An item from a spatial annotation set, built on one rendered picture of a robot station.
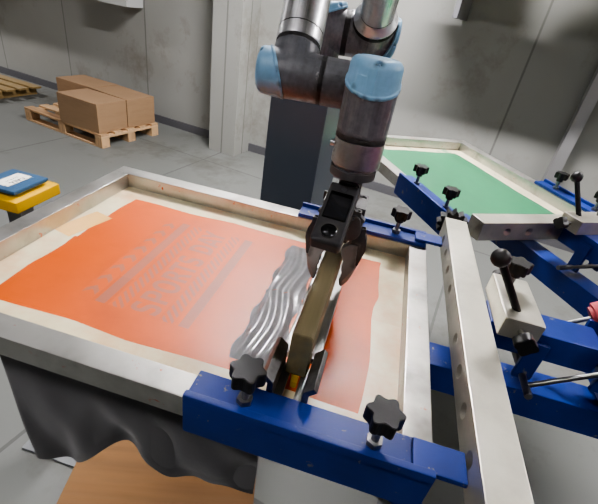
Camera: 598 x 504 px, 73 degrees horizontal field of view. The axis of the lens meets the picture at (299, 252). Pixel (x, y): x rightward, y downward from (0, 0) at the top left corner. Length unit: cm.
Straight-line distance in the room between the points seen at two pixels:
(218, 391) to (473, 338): 37
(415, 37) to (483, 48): 52
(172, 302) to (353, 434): 38
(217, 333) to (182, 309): 8
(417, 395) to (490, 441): 12
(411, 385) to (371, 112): 38
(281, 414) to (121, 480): 114
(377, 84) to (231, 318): 42
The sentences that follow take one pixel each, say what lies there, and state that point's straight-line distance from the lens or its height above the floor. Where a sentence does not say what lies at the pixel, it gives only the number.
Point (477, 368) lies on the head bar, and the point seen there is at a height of 104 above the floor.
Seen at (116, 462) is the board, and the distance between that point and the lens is 166.
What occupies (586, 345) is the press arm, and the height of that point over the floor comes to 104.
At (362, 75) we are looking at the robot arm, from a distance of 58.
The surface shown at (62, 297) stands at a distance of 77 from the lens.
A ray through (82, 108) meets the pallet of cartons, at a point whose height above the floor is 31.
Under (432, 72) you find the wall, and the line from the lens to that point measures 369.
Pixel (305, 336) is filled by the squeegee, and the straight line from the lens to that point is 53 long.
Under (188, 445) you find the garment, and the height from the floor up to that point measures 77.
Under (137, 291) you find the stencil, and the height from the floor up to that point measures 96.
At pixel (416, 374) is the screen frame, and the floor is 99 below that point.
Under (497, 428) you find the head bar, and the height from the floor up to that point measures 104.
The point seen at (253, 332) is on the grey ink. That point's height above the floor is 96.
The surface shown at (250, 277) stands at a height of 96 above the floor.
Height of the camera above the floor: 142
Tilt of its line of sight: 32 degrees down
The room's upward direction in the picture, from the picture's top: 10 degrees clockwise
